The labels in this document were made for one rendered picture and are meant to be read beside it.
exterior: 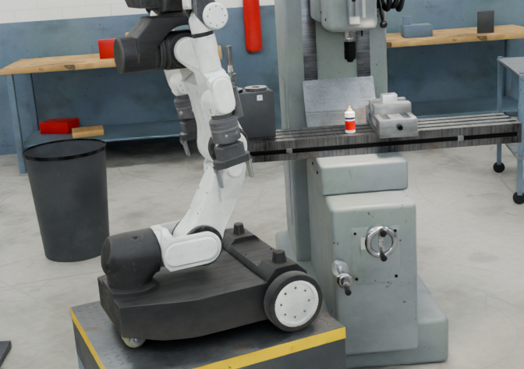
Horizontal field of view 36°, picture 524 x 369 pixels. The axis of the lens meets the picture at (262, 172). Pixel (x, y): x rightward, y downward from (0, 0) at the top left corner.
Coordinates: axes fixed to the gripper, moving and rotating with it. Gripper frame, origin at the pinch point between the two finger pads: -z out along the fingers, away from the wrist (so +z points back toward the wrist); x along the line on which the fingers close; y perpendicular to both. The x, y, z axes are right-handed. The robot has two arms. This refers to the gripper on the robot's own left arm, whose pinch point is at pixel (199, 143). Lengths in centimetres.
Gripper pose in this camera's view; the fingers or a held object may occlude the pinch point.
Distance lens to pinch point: 292.6
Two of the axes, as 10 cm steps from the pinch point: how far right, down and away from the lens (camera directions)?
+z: -2.5, -9.1, -3.3
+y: -4.5, -2.0, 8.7
